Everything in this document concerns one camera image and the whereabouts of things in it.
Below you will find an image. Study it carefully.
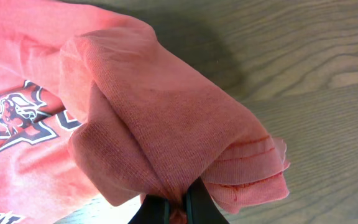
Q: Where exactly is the red printed t-shirt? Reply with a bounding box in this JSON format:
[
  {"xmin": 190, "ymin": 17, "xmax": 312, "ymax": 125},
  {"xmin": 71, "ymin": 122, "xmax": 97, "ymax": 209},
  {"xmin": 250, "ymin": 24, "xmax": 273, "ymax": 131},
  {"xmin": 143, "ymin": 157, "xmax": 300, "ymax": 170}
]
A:
[{"xmin": 0, "ymin": 1, "xmax": 289, "ymax": 223}]

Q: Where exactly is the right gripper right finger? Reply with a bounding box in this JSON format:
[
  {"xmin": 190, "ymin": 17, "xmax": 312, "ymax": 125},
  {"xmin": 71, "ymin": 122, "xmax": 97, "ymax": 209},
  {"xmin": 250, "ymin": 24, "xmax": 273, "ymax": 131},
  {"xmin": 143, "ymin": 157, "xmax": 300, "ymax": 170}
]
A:
[{"xmin": 183, "ymin": 177, "xmax": 229, "ymax": 224}]

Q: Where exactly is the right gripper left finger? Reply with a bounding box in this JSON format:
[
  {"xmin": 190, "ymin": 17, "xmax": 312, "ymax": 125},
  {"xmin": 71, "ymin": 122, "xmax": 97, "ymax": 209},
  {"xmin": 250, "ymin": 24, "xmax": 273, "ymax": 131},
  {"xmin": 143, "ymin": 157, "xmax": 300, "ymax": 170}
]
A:
[{"xmin": 128, "ymin": 195, "xmax": 170, "ymax": 224}]

